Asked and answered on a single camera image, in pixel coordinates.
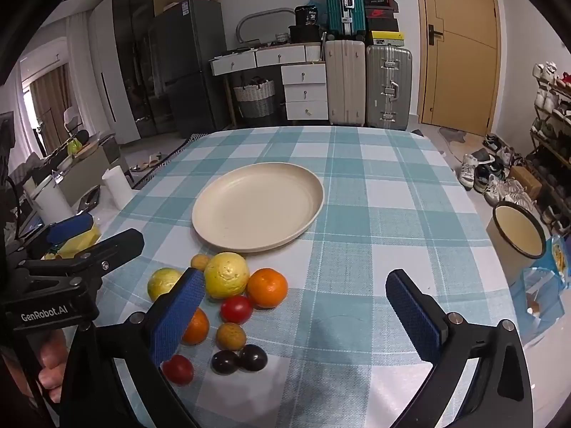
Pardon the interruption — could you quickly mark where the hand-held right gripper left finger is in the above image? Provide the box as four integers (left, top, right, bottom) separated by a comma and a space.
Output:
65, 267, 207, 428

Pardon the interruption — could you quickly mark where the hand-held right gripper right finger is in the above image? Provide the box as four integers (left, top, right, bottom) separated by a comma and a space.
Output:
386, 269, 537, 428

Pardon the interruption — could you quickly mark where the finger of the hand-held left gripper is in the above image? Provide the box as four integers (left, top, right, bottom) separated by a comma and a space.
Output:
20, 228, 146, 286
8, 213, 95, 260

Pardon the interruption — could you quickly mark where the orange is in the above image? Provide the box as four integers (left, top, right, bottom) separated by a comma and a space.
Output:
246, 268, 289, 309
181, 307, 210, 346

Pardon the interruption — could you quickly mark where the yellow-green citrus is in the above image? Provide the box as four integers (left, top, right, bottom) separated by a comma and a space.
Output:
147, 267, 186, 302

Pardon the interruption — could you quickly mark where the red tomato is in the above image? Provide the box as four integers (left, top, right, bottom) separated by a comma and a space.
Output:
161, 354, 195, 386
220, 295, 254, 325

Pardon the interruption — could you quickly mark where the large yellow citrus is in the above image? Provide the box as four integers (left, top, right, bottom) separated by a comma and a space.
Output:
204, 252, 251, 299

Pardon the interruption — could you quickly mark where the dark plum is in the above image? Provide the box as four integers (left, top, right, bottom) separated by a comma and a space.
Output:
238, 344, 269, 372
211, 350, 240, 376

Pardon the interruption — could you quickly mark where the cream round plate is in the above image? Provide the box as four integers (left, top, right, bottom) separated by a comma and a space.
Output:
192, 162, 325, 253

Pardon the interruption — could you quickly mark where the person's left hand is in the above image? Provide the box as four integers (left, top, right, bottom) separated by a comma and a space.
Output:
37, 333, 69, 404

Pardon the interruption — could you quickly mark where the yellow packet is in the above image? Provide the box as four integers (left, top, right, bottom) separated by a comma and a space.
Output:
44, 226, 101, 260

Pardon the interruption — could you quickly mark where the white paper roll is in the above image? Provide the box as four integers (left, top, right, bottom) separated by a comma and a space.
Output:
102, 165, 133, 208
33, 182, 75, 224

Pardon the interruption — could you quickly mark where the pair of slippers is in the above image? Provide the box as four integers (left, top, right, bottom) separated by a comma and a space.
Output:
129, 153, 169, 173

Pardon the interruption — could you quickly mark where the teal checked tablecloth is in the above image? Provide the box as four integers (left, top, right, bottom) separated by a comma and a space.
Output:
96, 126, 527, 428

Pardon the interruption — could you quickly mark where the brown curtain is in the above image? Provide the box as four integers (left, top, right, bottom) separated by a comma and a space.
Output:
29, 65, 74, 158

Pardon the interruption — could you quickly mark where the beige enamel cup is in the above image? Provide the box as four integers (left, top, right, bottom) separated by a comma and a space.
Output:
486, 200, 547, 278

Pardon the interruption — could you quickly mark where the blue plastic bag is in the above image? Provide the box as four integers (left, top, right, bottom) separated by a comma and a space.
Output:
509, 235, 571, 348

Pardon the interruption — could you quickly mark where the pile of shoes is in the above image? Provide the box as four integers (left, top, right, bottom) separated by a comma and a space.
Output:
459, 134, 536, 209

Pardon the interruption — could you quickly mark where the small cardboard box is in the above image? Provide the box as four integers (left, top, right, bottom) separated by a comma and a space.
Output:
509, 166, 543, 198

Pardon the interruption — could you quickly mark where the dark glass cabinet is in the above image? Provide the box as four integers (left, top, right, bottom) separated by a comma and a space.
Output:
111, 0, 158, 140

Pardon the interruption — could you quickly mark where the dark grey fridge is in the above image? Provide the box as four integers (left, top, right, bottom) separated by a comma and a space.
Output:
147, 0, 230, 138

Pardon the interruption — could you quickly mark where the woven basket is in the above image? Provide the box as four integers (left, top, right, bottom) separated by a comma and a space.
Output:
233, 78, 276, 119

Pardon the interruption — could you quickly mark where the wooden shoe rack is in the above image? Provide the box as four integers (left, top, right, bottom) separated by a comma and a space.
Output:
529, 61, 571, 233

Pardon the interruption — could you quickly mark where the silver suitcase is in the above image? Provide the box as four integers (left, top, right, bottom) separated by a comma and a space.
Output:
366, 45, 413, 131

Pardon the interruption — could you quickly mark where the beige suitcase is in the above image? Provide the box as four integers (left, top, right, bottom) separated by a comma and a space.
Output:
324, 39, 367, 126

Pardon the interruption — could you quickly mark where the white drawer desk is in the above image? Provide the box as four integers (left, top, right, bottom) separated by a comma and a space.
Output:
211, 44, 330, 122

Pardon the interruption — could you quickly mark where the wooden door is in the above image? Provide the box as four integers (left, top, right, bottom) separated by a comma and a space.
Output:
414, 0, 499, 131

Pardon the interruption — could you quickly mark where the yellow shoe box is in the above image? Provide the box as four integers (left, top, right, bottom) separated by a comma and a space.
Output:
369, 31, 406, 47

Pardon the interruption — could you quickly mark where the black bin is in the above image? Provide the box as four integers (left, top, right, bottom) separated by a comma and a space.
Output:
289, 25, 324, 45

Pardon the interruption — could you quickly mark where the plain black shoe box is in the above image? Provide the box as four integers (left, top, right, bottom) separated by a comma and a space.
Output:
367, 18, 400, 33

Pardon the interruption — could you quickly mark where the black jar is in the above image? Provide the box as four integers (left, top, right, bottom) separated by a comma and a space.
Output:
294, 5, 318, 27

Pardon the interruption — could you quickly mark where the teal suitcase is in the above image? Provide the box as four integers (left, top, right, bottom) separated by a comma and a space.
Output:
323, 0, 367, 39

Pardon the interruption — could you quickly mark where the grey curved frame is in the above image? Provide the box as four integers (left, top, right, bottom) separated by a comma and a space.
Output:
236, 7, 295, 45

